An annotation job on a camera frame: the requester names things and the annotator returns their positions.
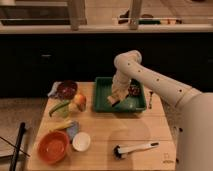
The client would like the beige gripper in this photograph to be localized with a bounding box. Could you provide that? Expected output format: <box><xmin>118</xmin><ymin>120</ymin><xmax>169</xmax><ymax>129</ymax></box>
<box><xmin>112</xmin><ymin>86</ymin><xmax>128</xmax><ymax>101</ymax></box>

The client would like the tan rectangular eraser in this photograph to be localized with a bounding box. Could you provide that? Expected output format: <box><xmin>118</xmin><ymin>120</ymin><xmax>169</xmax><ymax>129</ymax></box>
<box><xmin>107</xmin><ymin>96</ymin><xmax>120</xmax><ymax>107</ymax></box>

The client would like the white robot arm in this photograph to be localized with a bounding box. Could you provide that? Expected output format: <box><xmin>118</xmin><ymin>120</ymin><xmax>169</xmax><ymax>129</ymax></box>
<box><xmin>108</xmin><ymin>50</ymin><xmax>213</xmax><ymax>171</ymax></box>

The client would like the dark brown pinecone ball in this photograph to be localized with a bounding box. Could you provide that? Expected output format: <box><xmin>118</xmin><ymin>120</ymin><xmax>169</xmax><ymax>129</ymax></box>
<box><xmin>128</xmin><ymin>84</ymin><xmax>141</xmax><ymax>96</ymax></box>

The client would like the green plastic tray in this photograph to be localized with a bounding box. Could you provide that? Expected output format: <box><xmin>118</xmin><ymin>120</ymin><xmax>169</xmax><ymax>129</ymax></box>
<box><xmin>93</xmin><ymin>77</ymin><xmax>146</xmax><ymax>113</ymax></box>

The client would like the small dark fork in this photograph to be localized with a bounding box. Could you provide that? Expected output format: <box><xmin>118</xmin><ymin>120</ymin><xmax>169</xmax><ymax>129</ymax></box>
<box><xmin>148</xmin><ymin>91</ymin><xmax>154</xmax><ymax>109</ymax></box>

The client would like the orange peach fruit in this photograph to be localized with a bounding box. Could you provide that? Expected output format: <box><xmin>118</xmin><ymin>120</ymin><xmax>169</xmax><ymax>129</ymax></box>
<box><xmin>74</xmin><ymin>93</ymin><xmax>86</xmax><ymax>105</ymax></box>

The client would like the dark red bowl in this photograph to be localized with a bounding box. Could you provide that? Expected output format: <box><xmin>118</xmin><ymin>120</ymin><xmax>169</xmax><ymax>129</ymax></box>
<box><xmin>57</xmin><ymin>80</ymin><xmax>78</xmax><ymax>99</ymax></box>

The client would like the green toy vegetable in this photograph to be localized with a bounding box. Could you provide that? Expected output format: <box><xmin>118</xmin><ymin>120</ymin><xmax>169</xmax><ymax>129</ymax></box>
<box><xmin>49</xmin><ymin>100</ymin><xmax>70</xmax><ymax>117</ymax></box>

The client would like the blue grey cloth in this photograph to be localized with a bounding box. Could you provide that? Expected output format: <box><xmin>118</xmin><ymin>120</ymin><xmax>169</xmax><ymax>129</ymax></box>
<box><xmin>66</xmin><ymin>121</ymin><xmax>79</xmax><ymax>140</ymax></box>

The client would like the grey cloth under bowl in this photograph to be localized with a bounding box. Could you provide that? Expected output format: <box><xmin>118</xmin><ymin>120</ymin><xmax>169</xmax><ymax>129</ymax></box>
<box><xmin>47</xmin><ymin>82</ymin><xmax>60</xmax><ymax>98</ymax></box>

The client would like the small white bowl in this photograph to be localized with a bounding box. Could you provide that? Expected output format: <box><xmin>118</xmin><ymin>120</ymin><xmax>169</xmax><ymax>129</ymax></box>
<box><xmin>72</xmin><ymin>132</ymin><xmax>91</xmax><ymax>152</ymax></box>

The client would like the orange plastic bowl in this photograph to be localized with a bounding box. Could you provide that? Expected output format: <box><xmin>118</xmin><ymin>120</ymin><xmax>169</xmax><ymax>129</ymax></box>
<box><xmin>37</xmin><ymin>131</ymin><xmax>69</xmax><ymax>165</ymax></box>

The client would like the black pole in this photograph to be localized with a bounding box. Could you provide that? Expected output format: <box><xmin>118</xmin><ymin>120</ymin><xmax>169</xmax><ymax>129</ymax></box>
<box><xmin>9</xmin><ymin>122</ymin><xmax>25</xmax><ymax>171</ymax></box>

